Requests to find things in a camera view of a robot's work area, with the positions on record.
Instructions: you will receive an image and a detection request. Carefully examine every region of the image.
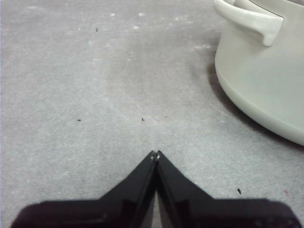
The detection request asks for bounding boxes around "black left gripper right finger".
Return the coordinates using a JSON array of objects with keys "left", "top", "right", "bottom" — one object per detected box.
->
[{"left": 156, "top": 150, "right": 299, "bottom": 228}]

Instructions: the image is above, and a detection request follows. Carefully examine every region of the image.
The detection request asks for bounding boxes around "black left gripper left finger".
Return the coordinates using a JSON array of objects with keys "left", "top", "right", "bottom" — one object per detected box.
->
[{"left": 10, "top": 150, "right": 158, "bottom": 228}]

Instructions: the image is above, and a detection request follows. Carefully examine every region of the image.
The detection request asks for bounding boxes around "pale green electric cooking pot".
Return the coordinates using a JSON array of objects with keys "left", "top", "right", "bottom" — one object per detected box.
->
[{"left": 213, "top": 0, "right": 304, "bottom": 147}]

